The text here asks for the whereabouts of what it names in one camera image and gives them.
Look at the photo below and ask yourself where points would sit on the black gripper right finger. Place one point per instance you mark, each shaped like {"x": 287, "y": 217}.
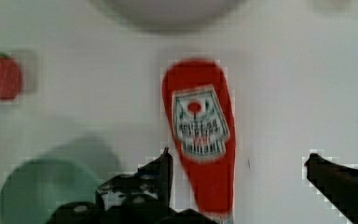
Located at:
{"x": 337, "y": 183}

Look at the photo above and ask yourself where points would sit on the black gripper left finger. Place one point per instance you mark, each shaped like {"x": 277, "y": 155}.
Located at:
{"x": 141, "y": 198}

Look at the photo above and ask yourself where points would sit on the red ketchup bottle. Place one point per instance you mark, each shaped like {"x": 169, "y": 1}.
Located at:
{"x": 199, "y": 112}

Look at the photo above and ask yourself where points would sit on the green mug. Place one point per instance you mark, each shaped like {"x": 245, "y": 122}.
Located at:
{"x": 36, "y": 188}

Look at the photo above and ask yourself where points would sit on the purple round plate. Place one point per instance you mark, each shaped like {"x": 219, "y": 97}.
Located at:
{"x": 166, "y": 15}

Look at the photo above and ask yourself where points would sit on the light red toy strawberry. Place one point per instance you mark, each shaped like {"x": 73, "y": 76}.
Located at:
{"x": 10, "y": 78}

